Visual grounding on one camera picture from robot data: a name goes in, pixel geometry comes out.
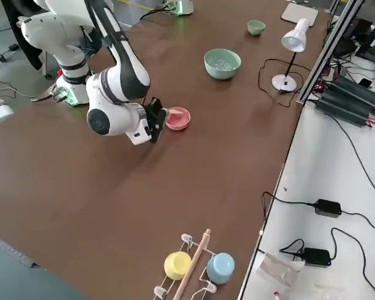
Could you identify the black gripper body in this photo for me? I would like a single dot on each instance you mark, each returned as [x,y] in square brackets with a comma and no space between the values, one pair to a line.
[152,107]

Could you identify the black hanging cloth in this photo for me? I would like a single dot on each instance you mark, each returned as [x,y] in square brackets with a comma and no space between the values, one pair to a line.
[22,37]

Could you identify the aluminium frame post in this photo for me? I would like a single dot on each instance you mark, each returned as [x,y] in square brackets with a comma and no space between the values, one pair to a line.
[328,53]

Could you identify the clear cup rack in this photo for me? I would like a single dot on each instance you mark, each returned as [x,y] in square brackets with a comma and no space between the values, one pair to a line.
[193,259]

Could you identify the blue cup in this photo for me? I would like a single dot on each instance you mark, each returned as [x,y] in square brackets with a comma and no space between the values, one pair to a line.
[220,268]

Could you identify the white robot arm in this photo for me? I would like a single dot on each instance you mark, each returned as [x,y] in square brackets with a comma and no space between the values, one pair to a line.
[125,68]
[184,6]

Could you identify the black power adapter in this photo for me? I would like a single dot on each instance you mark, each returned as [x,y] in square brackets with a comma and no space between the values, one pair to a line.
[328,207]
[316,257]

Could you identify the black power supply units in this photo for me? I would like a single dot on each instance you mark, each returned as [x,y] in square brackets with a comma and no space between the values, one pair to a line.
[347,100]

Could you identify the white rectangular tray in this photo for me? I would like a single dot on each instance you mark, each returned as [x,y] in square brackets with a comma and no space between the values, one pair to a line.
[300,14]

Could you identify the small green bowl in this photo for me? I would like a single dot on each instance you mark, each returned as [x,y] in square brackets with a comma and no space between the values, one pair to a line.
[255,29]

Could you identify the clear plastic bag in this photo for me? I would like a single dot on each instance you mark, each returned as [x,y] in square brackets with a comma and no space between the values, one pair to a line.
[278,270]

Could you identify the pink bowl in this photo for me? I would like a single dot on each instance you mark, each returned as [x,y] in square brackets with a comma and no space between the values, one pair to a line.
[178,123]

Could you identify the large green bowl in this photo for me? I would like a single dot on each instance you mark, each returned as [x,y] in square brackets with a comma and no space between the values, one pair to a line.
[222,72]

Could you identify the yellow cup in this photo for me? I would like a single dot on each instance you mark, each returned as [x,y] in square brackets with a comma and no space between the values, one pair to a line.
[176,265]

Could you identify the white desk lamp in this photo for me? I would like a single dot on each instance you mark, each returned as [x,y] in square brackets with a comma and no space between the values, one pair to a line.
[295,37]

